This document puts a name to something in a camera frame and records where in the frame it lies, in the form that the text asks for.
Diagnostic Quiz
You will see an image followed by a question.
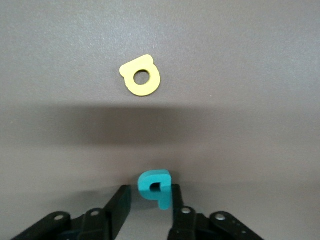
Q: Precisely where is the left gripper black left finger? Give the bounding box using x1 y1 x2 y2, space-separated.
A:
11 184 133 240

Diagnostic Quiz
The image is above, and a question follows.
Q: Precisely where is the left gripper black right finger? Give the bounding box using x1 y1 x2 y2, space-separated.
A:
167 184 265 240

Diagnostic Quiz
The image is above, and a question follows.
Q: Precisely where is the teal foam letter p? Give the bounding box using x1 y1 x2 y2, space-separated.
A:
137 169 173 211

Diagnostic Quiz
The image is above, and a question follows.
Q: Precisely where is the brown table cover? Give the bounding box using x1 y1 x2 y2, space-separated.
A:
0 0 320 240

